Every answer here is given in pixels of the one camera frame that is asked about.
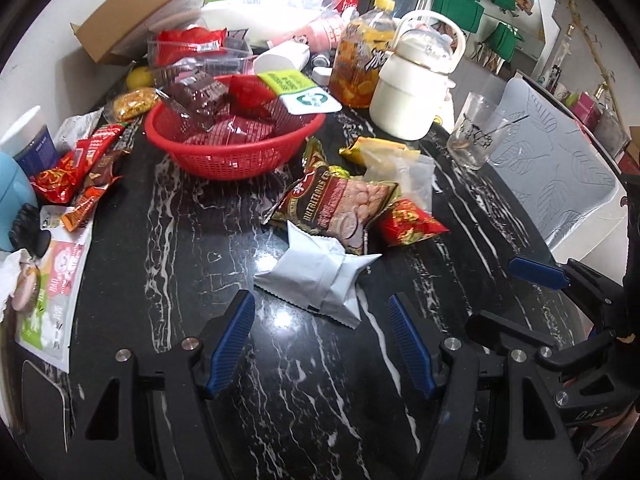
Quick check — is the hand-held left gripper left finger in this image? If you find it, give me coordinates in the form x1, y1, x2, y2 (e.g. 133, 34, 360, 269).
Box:
85, 290, 257, 480

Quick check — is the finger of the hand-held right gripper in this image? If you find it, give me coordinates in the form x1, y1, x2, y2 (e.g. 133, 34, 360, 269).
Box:
509, 256, 623, 331
467, 310, 558, 366

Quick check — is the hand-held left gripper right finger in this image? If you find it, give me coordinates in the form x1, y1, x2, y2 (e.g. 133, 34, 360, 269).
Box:
387, 294, 581, 480

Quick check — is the silver white snack packet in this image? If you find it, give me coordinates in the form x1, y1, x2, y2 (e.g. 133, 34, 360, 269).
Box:
253, 220, 383, 330

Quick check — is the small red gold candy packet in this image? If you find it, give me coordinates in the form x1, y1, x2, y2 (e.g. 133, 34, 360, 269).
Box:
377, 199, 449, 247

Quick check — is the clear zip bag with food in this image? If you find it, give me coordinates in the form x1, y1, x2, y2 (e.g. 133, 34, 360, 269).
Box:
362, 152, 436, 211

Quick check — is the brown peanut snack packet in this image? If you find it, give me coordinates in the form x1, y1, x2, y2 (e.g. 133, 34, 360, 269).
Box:
262, 137, 401, 256

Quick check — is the red plastic basket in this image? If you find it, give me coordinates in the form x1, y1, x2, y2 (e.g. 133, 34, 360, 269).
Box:
145, 74, 327, 181

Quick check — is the yellow wafer packet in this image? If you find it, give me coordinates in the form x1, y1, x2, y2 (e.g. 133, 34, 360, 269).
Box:
339, 137, 421, 166

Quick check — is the large red snack packet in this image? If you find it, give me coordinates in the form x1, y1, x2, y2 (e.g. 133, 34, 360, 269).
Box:
182, 75, 278, 148

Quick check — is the brown chocolate wafer packet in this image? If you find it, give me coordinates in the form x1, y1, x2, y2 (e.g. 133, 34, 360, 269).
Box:
155, 67, 231, 131

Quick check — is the green white label packet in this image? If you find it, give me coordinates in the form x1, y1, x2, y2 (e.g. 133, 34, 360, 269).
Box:
257, 70, 343, 115

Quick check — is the white leaf-pattern chair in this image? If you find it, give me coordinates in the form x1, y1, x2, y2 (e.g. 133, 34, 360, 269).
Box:
487, 76, 626, 261

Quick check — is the glass mug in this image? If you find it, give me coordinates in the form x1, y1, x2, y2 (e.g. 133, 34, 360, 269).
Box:
446, 91, 531, 171

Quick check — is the thin stirring stick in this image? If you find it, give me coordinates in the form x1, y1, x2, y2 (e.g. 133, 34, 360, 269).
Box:
492, 115, 531, 133

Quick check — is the pink green pouch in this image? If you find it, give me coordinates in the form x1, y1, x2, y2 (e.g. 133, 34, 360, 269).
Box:
15, 205, 93, 373

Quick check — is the yellow smiley cloth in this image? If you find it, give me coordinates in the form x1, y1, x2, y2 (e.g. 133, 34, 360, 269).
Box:
435, 95, 456, 126

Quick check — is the orange brown snack packet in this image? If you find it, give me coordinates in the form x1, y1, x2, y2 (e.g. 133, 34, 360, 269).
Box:
61, 175, 123, 233

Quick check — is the small brown chocolate packet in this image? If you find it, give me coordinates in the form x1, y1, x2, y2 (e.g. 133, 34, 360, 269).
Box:
92, 152, 126, 186

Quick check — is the white tissue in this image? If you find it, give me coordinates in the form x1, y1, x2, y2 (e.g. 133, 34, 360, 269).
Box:
0, 250, 36, 321

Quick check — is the black clip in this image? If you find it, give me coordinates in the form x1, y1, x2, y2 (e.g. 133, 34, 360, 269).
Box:
10, 205, 51, 256

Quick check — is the long red snack packet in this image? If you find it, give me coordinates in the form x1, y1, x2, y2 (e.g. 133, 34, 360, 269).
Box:
75, 124, 126, 181

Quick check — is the yellow bean snack packet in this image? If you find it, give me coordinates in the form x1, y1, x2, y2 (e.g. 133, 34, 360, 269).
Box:
112, 87, 161, 122

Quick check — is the blue tabletop gadget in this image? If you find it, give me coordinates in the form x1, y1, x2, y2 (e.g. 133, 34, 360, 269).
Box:
0, 152, 41, 253

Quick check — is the crumpled white wrapper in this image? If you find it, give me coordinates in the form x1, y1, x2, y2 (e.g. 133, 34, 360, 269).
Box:
54, 108, 103, 153

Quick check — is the fruit tea bottle yellow cap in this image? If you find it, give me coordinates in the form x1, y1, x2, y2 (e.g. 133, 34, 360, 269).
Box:
330, 0, 398, 109

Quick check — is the yellow round fruit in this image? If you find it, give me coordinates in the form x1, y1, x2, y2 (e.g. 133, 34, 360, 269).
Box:
126, 66, 156, 92

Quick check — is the white jar blue label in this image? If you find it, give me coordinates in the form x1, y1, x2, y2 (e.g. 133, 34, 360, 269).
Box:
0, 105, 63, 178

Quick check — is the white cylindrical container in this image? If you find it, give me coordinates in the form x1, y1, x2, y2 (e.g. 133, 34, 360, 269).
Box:
253, 42, 311, 78

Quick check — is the clear plastic box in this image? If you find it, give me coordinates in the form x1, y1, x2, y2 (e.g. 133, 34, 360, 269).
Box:
147, 27, 253, 86

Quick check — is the red snack bag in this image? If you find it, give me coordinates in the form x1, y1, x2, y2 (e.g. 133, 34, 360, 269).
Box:
155, 27, 228, 66

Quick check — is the pink paper cup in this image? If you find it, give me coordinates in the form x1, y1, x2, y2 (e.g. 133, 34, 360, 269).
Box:
267, 15, 346, 53

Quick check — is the white plastic tray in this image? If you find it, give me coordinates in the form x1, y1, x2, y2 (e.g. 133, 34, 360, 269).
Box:
200, 2, 346, 46

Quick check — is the cardboard box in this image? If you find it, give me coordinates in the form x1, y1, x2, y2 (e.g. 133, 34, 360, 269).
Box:
70, 0, 213, 65

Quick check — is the cream white jug with handle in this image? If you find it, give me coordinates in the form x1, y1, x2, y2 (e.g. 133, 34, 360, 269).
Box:
369, 10, 467, 141

